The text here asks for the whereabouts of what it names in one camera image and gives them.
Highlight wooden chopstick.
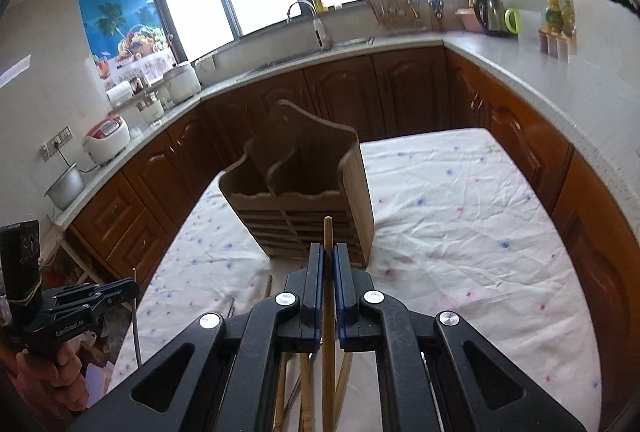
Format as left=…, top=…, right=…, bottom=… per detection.
left=298, top=354, right=314, bottom=432
left=272, top=353, right=292, bottom=432
left=322, top=216, right=335, bottom=432
left=333, top=353, right=352, bottom=426

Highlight person's left hand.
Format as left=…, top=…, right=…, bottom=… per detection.
left=16, top=338, right=89, bottom=415

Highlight wooden chopstick on table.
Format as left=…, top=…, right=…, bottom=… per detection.
left=272, top=353, right=292, bottom=432

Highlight metal inner pot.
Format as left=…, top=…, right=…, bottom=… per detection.
left=44, top=163, right=85, bottom=211

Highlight white floral tablecloth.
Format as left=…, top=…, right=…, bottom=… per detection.
left=113, top=129, right=602, bottom=431

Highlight red white rice cooker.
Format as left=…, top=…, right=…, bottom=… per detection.
left=82, top=114, right=130, bottom=166

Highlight wooden utensil holder box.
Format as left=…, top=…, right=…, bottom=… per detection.
left=219, top=100, right=374, bottom=268

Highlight tropical fruit poster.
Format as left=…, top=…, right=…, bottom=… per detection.
left=78, top=0, right=176, bottom=91

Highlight chrome sink faucet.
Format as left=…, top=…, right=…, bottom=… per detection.
left=286, top=0, right=332, bottom=51

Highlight pink spice jar set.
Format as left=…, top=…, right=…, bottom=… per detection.
left=538, top=29, right=577, bottom=62

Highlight steel electric kettle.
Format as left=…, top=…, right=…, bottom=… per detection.
left=473, top=0, right=514, bottom=36

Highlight yellow oil bottle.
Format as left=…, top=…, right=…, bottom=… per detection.
left=544, top=0, right=563, bottom=33

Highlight wall power socket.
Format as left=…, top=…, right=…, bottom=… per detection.
left=39, top=126, right=73, bottom=161

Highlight green handled cup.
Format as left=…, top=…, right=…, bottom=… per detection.
left=503, top=8, right=522, bottom=34

